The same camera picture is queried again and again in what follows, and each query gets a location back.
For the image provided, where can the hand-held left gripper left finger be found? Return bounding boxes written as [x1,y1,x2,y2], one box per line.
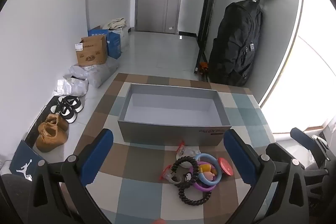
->
[28,128,114,224]

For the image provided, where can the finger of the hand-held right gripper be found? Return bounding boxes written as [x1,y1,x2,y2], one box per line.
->
[266,143,305,169]
[290,127,319,151]

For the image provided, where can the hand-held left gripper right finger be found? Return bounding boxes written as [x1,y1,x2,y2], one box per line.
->
[224,129,310,224]

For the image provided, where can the red round hair clip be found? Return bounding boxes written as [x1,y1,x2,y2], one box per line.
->
[218,157,234,176]

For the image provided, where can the light blue ring bracelet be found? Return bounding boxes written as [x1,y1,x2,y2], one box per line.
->
[195,153,223,186]

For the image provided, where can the yellow pink hair clip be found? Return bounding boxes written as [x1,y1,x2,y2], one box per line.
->
[198,164,217,180]

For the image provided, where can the purple ring bracelet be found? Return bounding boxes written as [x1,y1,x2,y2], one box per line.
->
[189,161,218,192]

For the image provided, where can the clear packet white earrings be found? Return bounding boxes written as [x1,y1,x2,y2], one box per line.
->
[176,140,201,168]

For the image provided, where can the black spiral hair tie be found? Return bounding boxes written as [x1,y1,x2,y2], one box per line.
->
[175,156,200,183]
[178,186,212,206]

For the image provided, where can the grey cardboard box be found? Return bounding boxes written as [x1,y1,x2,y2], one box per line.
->
[117,83,232,146]

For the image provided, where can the clear packet red top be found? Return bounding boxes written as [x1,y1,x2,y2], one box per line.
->
[161,165,184,185]

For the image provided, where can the checkered tablecloth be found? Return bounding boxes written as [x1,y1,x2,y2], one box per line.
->
[79,72,276,224]

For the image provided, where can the tan suede shoe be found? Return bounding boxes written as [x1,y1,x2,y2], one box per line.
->
[35,124,69,153]
[38,114,69,133]

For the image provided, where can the bright arched window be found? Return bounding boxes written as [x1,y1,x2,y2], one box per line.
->
[259,0,336,135]

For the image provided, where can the black shoe mat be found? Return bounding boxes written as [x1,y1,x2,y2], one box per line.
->
[22,95,63,149]

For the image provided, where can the crumpled white plastic bag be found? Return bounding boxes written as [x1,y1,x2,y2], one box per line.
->
[54,77,89,97]

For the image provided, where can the blue Jordan shoebox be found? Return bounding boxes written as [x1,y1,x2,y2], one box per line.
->
[9,140,48,182]

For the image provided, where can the grey plastic mailer bag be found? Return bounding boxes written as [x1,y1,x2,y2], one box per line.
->
[64,57,120,88]

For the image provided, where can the brown cardboard box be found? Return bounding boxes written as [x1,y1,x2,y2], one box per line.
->
[74,35,109,67]

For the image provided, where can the blue carton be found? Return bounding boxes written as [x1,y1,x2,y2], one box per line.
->
[88,25,109,39]
[106,31,122,59]

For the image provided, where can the black backpack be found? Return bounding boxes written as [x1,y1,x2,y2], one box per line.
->
[207,0,264,87]

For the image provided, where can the cream cloth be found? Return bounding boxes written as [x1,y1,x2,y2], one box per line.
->
[103,18,128,31]

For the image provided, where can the black metal rack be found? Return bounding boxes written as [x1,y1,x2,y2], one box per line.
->
[194,0,223,76]

